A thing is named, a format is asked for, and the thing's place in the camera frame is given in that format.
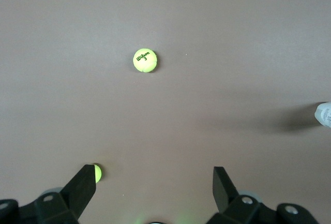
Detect clear tennis ball can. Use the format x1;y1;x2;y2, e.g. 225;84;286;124
314;101;331;129

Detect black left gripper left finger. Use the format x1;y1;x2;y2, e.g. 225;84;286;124
0;164;97;224

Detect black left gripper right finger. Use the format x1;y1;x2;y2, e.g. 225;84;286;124
206;166;318;224

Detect yellow-green tennis ball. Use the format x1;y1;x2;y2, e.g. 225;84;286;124
133;48;158;73
90;163;103;184

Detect brown table mat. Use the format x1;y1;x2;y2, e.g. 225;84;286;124
0;0;331;224

